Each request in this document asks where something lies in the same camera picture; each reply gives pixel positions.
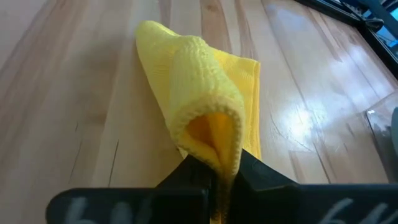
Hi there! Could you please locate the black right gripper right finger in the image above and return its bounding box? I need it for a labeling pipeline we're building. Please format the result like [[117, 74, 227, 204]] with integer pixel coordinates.
[[231, 149, 398, 224]]

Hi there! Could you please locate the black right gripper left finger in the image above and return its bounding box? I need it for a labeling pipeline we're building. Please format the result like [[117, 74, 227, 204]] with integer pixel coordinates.
[[45, 154, 215, 224]]

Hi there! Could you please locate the clear plastic bin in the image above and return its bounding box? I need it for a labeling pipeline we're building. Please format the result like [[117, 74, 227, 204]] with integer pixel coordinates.
[[365, 91, 398, 184]]

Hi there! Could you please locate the yellow microfiber towel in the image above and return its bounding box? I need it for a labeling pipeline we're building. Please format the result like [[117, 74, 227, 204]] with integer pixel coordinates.
[[134, 20, 262, 224]]

